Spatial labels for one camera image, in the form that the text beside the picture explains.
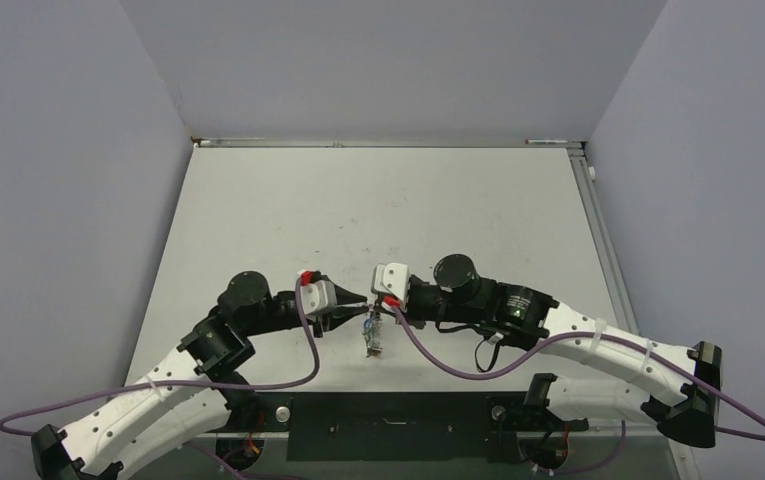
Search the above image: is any aluminium table frame rail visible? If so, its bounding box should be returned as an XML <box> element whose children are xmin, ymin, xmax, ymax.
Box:
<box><xmin>567</xmin><ymin>142</ymin><xmax>695</xmax><ymax>439</ymax></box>

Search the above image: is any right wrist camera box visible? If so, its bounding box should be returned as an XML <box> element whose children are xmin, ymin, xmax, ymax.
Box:
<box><xmin>371</xmin><ymin>262</ymin><xmax>411</xmax><ymax>312</ymax></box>

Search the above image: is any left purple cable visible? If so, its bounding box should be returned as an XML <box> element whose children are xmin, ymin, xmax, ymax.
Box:
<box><xmin>0</xmin><ymin>278</ymin><xmax>322</xmax><ymax>437</ymax></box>

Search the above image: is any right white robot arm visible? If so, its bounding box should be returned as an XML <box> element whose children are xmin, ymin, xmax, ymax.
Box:
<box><xmin>371</xmin><ymin>254</ymin><xmax>722</xmax><ymax>448</ymax></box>

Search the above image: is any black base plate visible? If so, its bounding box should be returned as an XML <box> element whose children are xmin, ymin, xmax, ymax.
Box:
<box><xmin>215</xmin><ymin>392</ymin><xmax>589</xmax><ymax>469</ymax></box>

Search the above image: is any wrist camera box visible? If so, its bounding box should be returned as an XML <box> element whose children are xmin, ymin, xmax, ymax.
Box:
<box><xmin>295</xmin><ymin>270</ymin><xmax>338</xmax><ymax>317</ymax></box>
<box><xmin>371</xmin><ymin>262</ymin><xmax>411</xmax><ymax>312</ymax></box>

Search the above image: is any purple cable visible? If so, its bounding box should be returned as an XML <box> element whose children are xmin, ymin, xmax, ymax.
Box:
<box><xmin>0</xmin><ymin>278</ymin><xmax>322</xmax><ymax>437</ymax></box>
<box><xmin>391</xmin><ymin>301</ymin><xmax>765</xmax><ymax>444</ymax></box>

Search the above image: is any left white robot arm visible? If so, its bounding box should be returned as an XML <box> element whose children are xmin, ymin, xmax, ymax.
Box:
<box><xmin>31</xmin><ymin>271</ymin><xmax>368</xmax><ymax>479</ymax></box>

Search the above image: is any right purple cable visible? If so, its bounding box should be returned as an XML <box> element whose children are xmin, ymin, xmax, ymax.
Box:
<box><xmin>391</xmin><ymin>301</ymin><xmax>765</xmax><ymax>444</ymax></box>

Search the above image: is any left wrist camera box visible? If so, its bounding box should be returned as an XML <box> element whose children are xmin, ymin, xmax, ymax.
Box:
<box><xmin>295</xmin><ymin>270</ymin><xmax>338</xmax><ymax>317</ymax></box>

